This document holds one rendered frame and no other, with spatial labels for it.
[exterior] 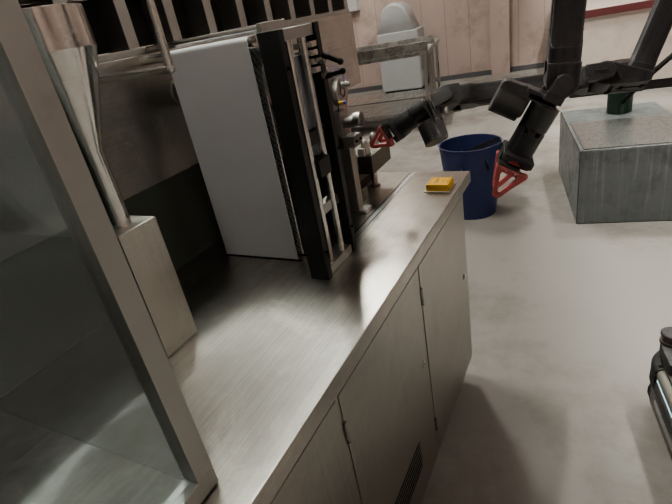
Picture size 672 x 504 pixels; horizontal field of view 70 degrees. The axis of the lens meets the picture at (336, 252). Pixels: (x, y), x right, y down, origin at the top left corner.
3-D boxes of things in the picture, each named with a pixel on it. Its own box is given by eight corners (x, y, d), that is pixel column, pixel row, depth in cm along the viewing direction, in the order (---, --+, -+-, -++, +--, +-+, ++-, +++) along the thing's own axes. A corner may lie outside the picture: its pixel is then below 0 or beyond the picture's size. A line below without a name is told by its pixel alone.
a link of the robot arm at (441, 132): (452, 96, 136) (449, 85, 128) (468, 132, 135) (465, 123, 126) (413, 115, 140) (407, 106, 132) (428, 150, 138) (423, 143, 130)
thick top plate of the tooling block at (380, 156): (373, 174, 154) (371, 156, 151) (271, 176, 173) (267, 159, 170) (391, 158, 166) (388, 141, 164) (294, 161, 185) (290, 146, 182)
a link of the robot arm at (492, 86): (606, 73, 124) (616, 56, 114) (607, 96, 124) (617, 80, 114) (438, 96, 138) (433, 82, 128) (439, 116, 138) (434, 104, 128)
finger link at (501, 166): (480, 194, 101) (502, 155, 96) (480, 182, 107) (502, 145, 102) (509, 207, 101) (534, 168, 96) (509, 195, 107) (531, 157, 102)
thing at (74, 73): (168, 368, 92) (36, 54, 67) (119, 356, 99) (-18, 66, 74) (214, 326, 103) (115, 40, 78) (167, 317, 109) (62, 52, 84)
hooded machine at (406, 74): (428, 84, 876) (421, -3, 813) (424, 91, 822) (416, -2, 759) (389, 89, 900) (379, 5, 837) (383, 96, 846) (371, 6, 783)
